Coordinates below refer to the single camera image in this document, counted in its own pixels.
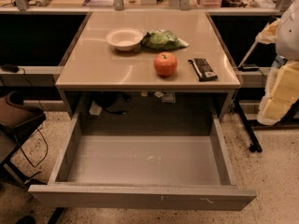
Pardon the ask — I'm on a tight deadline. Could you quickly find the white stick tool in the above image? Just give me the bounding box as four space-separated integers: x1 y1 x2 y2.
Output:
237 40 258 68

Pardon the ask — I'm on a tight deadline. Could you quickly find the black device on ledge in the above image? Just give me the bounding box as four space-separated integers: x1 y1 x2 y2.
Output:
0 64 20 73

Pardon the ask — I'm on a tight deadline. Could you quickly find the open grey drawer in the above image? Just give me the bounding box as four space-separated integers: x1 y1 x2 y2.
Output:
27 94 257 212

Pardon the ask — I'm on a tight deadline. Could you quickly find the plastic water bottle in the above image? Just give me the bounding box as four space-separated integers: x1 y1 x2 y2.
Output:
272 55 287 68

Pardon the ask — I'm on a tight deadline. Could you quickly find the brown office chair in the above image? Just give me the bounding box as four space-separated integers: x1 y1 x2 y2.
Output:
0 91 46 188

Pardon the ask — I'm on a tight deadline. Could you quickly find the white bowl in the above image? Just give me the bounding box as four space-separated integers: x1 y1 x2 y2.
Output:
106 28 144 51

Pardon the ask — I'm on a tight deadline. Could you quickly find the red apple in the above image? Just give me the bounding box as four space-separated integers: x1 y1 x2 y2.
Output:
153 52 178 77

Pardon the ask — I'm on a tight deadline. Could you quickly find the grey drawer cabinet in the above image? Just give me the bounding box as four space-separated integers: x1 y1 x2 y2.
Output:
56 9 241 114

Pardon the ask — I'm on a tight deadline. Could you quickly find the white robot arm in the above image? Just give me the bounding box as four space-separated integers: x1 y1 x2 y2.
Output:
257 0 299 125

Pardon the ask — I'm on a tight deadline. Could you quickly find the black table leg stand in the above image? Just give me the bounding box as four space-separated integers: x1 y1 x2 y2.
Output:
234 100 299 153

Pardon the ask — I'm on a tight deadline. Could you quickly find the black phone on shelf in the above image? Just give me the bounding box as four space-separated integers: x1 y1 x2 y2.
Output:
238 63 259 72

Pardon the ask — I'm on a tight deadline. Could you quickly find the black snack bar wrapper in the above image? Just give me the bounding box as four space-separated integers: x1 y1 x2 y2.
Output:
189 58 218 82

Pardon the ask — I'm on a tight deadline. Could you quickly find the green chip bag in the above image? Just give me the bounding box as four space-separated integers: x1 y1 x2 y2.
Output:
141 29 189 50

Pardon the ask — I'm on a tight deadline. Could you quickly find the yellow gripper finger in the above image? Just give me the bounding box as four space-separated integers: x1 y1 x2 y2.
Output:
257 61 299 125
255 19 280 44

